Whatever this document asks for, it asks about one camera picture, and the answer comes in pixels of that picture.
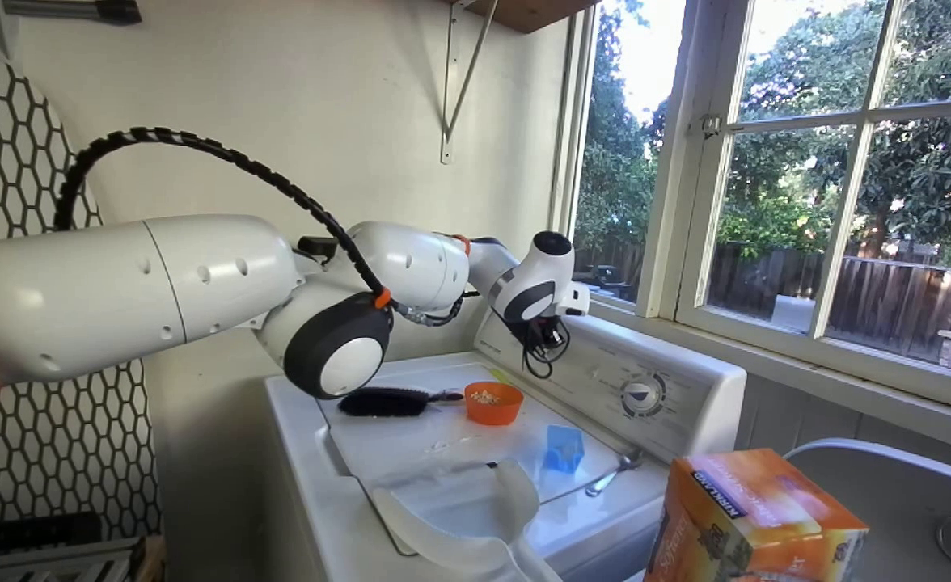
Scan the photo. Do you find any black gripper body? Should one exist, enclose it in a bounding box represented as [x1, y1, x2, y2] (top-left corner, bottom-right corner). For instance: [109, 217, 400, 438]
[511, 309, 568, 358]

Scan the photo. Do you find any large white timer knob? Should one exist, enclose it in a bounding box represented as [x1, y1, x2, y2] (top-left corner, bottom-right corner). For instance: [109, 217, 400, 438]
[619, 372, 668, 420]

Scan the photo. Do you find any white Amana washing machine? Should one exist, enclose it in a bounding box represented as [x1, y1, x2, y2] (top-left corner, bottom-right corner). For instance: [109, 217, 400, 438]
[262, 309, 750, 582]

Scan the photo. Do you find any orange plastic bowl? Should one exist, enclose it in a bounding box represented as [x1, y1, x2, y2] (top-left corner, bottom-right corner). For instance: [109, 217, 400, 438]
[460, 378, 526, 431]

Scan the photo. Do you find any blue measuring cup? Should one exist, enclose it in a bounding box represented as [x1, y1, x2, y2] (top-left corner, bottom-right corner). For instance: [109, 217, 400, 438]
[541, 423, 588, 479]

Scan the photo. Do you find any metal spoon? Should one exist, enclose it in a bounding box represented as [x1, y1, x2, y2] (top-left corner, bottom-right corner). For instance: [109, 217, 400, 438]
[581, 448, 648, 502]

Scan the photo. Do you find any white dustpan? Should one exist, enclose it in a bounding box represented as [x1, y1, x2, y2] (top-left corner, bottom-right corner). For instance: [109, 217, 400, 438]
[365, 458, 565, 582]

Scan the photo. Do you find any orange detergent box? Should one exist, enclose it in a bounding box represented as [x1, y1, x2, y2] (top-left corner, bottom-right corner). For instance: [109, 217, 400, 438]
[648, 448, 874, 582]

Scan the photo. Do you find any wooden shelf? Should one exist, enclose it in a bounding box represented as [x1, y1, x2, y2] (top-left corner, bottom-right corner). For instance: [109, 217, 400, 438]
[463, 0, 598, 34]

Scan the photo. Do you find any wooden garden fence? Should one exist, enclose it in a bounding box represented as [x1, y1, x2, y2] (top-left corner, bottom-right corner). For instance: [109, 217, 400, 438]
[711, 248, 951, 370]

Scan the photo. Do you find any white dryer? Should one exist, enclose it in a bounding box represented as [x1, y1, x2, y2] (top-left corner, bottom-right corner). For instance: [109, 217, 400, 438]
[787, 438, 951, 582]

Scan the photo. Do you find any white hexagon pattern panel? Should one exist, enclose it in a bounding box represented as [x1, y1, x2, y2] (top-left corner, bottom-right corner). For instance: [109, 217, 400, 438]
[0, 41, 164, 542]

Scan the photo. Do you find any thin black camera cable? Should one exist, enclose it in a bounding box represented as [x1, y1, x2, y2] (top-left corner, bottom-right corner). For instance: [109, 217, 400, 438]
[517, 319, 576, 382]

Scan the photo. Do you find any black bristle white handle brush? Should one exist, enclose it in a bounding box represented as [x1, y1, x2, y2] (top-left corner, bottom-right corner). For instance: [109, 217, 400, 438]
[335, 386, 464, 420]

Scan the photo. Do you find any black corrugated cable conduit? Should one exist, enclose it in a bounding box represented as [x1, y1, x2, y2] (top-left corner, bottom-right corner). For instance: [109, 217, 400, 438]
[51, 123, 399, 309]

